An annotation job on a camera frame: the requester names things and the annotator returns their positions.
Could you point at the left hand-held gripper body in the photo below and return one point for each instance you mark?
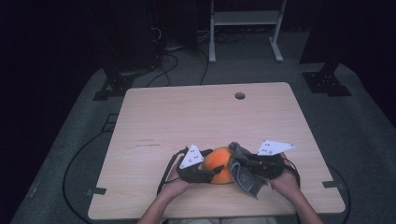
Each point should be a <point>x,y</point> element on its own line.
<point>191,174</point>

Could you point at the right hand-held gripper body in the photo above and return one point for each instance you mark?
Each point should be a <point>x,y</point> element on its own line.
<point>271,166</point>

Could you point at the orange plush toy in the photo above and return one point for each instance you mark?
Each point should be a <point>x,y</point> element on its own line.
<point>218,161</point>

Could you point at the grey fuzzy cloth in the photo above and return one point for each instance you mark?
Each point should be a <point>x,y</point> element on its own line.
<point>246,183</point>

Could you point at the person's left hand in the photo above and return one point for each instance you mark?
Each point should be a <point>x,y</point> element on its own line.
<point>174,186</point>

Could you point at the person's right hand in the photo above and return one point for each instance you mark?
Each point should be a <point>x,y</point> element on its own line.
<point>286,183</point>

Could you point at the black tape strip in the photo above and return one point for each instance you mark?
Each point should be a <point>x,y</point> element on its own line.
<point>97,191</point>
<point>330,184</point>

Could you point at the black stand base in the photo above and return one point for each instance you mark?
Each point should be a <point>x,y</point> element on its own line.
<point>116,84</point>
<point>325,82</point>

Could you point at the black floor frame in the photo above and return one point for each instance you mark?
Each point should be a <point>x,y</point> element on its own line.
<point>109,123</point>

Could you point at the white metal stand frame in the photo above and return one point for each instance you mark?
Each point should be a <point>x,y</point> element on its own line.
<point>246,18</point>

